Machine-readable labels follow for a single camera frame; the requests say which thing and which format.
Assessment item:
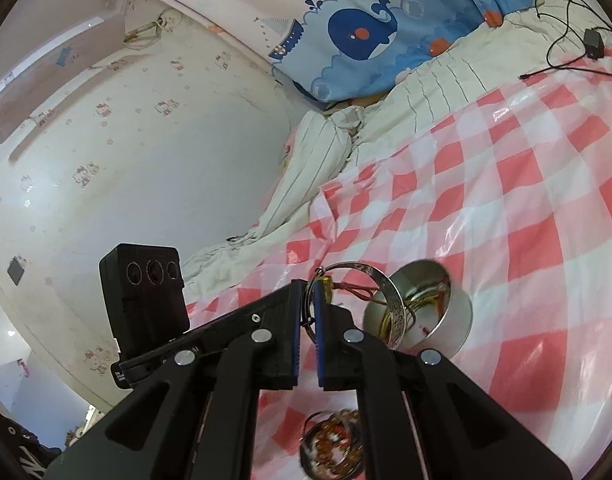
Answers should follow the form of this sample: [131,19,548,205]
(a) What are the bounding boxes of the amber bead bracelet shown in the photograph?
[308,407,367,476]

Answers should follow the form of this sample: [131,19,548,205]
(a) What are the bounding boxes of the silver bangle bracelet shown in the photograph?
[302,260,412,352]

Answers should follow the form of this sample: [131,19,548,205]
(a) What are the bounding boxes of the round silver metal tin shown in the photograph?
[362,260,473,358]

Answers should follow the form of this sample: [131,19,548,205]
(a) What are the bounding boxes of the red white checkered plastic cloth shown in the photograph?
[187,55,612,478]

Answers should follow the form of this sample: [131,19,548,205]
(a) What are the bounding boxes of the blue whale pattern curtain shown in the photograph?
[269,0,534,103]

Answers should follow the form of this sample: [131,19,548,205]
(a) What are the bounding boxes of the white striped bed quilt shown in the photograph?
[182,0,612,304]

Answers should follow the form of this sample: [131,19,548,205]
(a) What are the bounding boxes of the black left tracking camera box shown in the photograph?
[99,244,190,360]

